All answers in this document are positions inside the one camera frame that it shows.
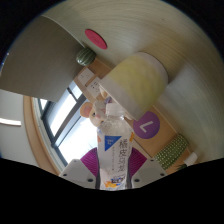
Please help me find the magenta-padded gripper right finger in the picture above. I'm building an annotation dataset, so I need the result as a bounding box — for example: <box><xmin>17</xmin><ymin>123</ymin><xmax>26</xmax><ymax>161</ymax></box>
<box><xmin>130</xmin><ymin>147</ymin><xmax>168</xmax><ymax>190</ymax></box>

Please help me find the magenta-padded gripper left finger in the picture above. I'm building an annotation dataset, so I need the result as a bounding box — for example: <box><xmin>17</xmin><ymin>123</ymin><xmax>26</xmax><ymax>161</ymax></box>
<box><xmin>59</xmin><ymin>147</ymin><xmax>100</xmax><ymax>190</ymax></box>

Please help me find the clear plastic drink bottle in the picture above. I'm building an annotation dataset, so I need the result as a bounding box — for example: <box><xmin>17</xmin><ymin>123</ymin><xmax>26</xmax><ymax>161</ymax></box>
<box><xmin>95</xmin><ymin>102</ymin><xmax>135</xmax><ymax>191</ymax></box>

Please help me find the tall green ceramic cactus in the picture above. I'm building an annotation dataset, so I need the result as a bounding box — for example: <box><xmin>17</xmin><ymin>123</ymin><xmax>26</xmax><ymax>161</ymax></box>
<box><xmin>153</xmin><ymin>133</ymin><xmax>190</xmax><ymax>171</ymax></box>

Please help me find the small plant in white pot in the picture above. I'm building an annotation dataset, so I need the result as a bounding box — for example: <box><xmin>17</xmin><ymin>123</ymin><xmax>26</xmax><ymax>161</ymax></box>
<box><xmin>176</xmin><ymin>152</ymin><xmax>200</xmax><ymax>172</ymax></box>

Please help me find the round purple number sign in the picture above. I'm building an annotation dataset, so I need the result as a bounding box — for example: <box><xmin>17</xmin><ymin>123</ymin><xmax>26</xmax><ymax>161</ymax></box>
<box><xmin>132</xmin><ymin>111</ymin><xmax>161</xmax><ymax>140</ymax></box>

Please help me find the dark-framed window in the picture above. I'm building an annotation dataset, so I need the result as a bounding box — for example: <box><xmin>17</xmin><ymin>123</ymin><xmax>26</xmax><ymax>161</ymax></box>
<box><xmin>36</xmin><ymin>81</ymin><xmax>101</xmax><ymax>164</ymax></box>

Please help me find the pale yellow cup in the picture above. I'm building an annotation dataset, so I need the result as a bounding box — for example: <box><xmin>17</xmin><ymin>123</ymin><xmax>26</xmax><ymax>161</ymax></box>
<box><xmin>98</xmin><ymin>51</ymin><xmax>169</xmax><ymax>122</ymax></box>

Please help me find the small round green cactus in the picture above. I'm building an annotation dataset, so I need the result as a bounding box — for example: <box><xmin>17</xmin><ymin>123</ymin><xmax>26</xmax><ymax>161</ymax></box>
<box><xmin>75</xmin><ymin>47</ymin><xmax>98</xmax><ymax>67</ymax></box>

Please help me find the grey-green desk divider panel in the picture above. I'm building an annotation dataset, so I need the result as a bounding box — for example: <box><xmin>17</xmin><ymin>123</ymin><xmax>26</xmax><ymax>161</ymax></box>
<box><xmin>0</xmin><ymin>14</ymin><xmax>86</xmax><ymax>103</ymax></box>

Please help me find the white wall socket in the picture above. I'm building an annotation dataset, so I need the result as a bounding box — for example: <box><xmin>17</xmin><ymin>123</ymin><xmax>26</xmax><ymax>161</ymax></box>
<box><xmin>87</xmin><ymin>76</ymin><xmax>103</xmax><ymax>98</ymax></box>
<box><xmin>77</xmin><ymin>67</ymin><xmax>95</xmax><ymax>86</ymax></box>

